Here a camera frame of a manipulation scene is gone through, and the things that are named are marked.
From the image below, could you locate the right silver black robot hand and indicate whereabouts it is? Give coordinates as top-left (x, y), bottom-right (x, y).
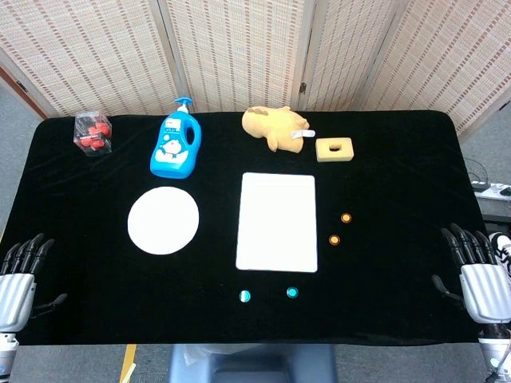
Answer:
top-left (430, 223), bottom-right (511, 325)

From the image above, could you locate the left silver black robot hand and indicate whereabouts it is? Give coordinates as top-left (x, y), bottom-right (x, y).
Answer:
top-left (0, 232), bottom-right (69, 334)

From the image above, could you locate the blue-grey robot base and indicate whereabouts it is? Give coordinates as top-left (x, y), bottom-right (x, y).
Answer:
top-left (166, 342), bottom-right (339, 383)

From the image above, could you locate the white rectangular board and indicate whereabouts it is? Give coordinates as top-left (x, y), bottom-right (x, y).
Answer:
top-left (235, 172), bottom-right (319, 274)

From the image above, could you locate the white black sneaker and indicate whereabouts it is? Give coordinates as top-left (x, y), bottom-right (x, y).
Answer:
top-left (489, 232), bottom-right (511, 280)

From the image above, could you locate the white power strip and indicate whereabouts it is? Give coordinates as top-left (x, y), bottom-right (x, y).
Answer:
top-left (470, 181), bottom-right (511, 201)

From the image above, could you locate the yellow wooden strip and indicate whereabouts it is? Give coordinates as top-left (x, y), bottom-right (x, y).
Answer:
top-left (119, 345), bottom-right (137, 383)

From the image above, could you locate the black velvet tablecloth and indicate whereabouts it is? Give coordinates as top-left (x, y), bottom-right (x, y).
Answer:
top-left (0, 110), bottom-right (506, 346)

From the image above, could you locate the white round plate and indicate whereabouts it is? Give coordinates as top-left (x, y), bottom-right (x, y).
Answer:
top-left (127, 186), bottom-right (200, 255)

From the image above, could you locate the clear box of red clips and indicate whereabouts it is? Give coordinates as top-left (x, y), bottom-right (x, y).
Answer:
top-left (73, 111), bottom-right (113, 157)

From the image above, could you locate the blue pump soap bottle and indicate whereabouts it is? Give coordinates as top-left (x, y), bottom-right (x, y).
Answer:
top-left (149, 97), bottom-right (203, 180)

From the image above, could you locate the yellow sponge with hole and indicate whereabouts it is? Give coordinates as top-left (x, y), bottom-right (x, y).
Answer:
top-left (315, 136), bottom-right (355, 164)

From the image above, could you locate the yellow plush toy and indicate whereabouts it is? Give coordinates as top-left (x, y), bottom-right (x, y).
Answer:
top-left (241, 105), bottom-right (315, 154)

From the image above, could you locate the bamboo folding screen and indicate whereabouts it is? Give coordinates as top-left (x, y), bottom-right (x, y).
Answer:
top-left (0, 0), bottom-right (511, 136)

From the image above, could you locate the thin black floor cable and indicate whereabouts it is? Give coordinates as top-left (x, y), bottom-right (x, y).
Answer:
top-left (465, 157), bottom-right (491, 185)

